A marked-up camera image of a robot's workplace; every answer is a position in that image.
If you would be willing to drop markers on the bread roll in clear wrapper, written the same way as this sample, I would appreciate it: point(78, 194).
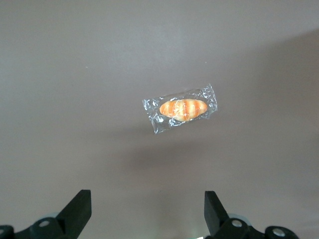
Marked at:
point(183, 108)

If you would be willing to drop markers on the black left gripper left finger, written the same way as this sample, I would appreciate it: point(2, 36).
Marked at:
point(74, 214)

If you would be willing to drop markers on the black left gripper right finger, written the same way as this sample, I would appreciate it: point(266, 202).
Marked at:
point(214, 214)

